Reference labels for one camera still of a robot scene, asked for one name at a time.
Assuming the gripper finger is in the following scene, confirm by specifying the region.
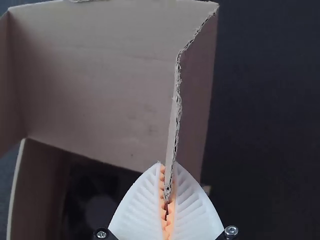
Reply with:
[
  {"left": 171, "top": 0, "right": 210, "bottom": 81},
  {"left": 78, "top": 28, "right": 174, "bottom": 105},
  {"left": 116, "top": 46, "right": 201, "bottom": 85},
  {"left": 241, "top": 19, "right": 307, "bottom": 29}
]
[
  {"left": 171, "top": 161, "right": 240, "bottom": 240},
  {"left": 92, "top": 161, "right": 166, "bottom": 240}
]

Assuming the black square fan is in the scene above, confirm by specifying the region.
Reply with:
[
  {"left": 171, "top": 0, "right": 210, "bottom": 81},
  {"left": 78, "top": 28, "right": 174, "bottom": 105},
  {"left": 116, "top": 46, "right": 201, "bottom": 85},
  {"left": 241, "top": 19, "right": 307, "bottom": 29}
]
[{"left": 58, "top": 159, "right": 144, "bottom": 240}]

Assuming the cardboard box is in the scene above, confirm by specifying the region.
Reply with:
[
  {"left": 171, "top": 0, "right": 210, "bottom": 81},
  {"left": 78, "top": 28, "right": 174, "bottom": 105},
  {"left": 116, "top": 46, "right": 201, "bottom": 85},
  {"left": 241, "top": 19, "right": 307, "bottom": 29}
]
[{"left": 0, "top": 0, "right": 221, "bottom": 240}]

